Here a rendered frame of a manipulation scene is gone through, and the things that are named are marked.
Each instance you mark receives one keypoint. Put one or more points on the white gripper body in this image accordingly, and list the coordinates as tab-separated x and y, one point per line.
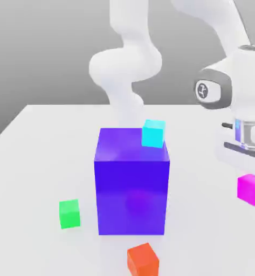
237	159

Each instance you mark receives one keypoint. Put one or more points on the small magenta cube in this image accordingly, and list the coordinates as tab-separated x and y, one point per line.
248	189

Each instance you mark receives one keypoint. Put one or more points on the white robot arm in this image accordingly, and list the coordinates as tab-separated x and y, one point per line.
127	64

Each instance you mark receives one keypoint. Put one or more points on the small cyan cube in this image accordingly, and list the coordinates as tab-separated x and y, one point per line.
152	134

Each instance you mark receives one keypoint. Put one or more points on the small orange cube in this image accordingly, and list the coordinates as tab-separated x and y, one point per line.
142	261

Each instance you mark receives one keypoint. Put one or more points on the small green cube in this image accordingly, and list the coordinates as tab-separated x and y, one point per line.
69	214

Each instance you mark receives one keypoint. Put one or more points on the large blue box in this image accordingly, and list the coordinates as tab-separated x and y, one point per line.
131	194

